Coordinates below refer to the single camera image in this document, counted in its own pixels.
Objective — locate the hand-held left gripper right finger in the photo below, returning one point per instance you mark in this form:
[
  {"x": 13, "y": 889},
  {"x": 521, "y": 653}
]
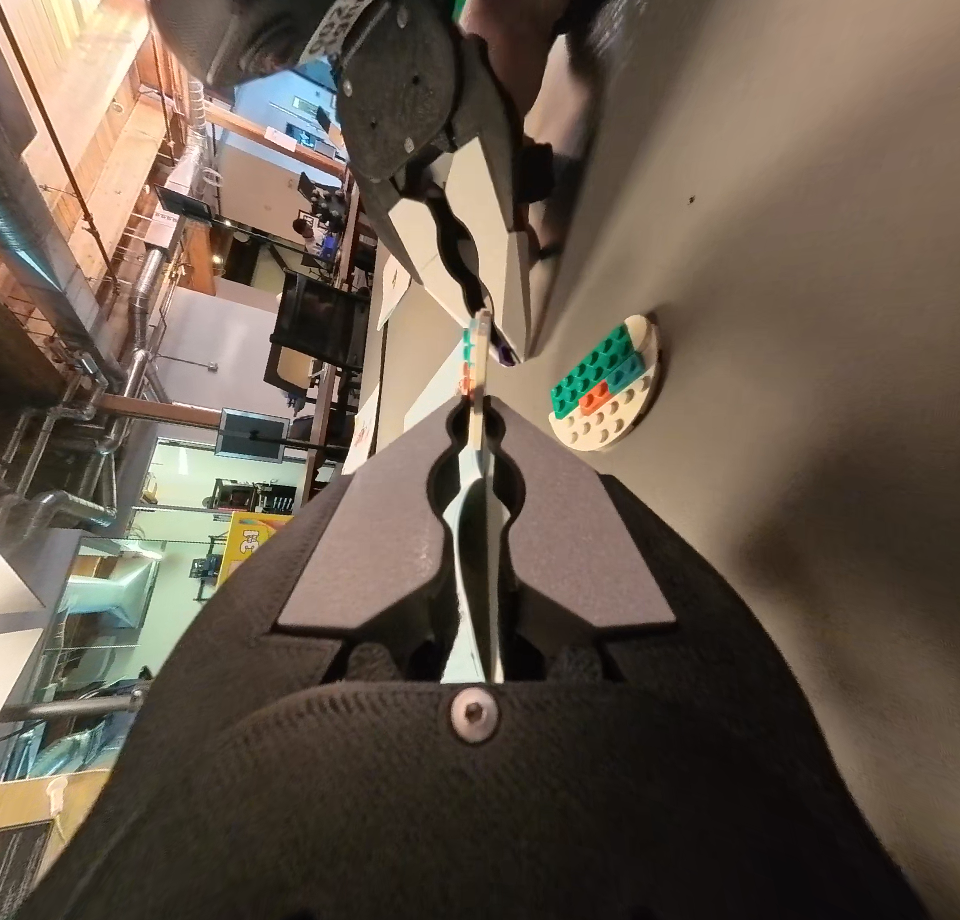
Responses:
[{"x": 592, "y": 560}]

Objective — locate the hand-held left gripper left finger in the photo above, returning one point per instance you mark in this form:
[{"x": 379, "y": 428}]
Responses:
[{"x": 360, "y": 552}]

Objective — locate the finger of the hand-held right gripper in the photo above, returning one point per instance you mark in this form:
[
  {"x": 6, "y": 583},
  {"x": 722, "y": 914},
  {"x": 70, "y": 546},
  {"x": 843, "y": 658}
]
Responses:
[
  {"x": 495, "y": 207},
  {"x": 420, "y": 245}
]

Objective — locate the light blue instruction booklet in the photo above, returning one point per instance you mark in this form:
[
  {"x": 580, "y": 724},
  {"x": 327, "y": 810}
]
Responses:
[{"x": 472, "y": 620}]

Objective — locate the purple lego brick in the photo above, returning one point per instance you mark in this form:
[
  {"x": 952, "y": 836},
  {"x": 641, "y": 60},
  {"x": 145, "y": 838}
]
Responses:
[{"x": 504, "y": 351}]

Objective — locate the round white lego plate assembly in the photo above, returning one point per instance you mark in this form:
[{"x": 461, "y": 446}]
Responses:
[{"x": 600, "y": 387}]

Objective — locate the yellow lego box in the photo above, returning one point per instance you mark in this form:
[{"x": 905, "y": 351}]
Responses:
[{"x": 251, "y": 545}]

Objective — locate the person's right hand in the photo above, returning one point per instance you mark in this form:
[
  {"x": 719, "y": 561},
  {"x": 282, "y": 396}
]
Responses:
[{"x": 510, "y": 50}]

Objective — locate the white paper sheet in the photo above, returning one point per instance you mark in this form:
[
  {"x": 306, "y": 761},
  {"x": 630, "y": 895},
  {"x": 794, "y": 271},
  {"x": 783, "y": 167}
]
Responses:
[
  {"x": 394, "y": 290},
  {"x": 366, "y": 432}
]

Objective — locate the black monitor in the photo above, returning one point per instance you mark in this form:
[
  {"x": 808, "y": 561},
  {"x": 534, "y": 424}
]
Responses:
[{"x": 319, "y": 316}]

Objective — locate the metal pole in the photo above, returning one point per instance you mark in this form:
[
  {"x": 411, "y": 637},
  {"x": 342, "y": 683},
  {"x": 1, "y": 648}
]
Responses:
[{"x": 67, "y": 704}]

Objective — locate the wooden folding table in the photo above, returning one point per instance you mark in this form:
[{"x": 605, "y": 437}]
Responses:
[{"x": 30, "y": 804}]

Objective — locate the wall-mounted dark screen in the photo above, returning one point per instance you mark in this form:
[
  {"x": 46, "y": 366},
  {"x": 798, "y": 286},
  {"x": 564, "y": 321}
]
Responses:
[
  {"x": 251, "y": 432},
  {"x": 181, "y": 201}
]

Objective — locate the silver ventilation duct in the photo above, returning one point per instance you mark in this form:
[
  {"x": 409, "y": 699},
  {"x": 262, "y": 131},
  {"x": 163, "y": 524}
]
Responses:
[{"x": 146, "y": 275}]

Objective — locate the large silver duct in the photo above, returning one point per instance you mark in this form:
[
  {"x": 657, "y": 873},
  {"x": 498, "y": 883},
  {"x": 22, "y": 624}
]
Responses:
[{"x": 30, "y": 237}]

